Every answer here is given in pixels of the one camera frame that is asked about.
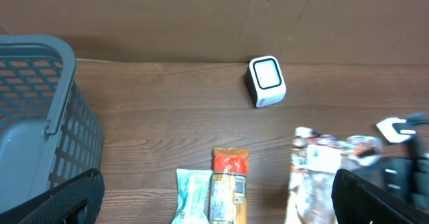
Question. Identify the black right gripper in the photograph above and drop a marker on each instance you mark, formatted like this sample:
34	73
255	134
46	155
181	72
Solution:
405	180

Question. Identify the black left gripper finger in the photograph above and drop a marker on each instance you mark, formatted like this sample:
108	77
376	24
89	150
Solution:
76	201

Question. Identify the clear brown snack bag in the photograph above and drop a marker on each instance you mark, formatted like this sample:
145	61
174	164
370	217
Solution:
315	159

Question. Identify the teal snack bar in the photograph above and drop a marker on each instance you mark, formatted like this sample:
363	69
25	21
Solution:
192	191

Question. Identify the orange pasta package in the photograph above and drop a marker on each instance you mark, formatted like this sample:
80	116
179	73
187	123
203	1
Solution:
228	188

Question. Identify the white barcode scanner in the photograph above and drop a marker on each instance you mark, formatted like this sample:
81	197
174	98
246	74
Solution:
265	82

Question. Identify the grey plastic basket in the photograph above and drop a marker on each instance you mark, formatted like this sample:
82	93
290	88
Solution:
48	132

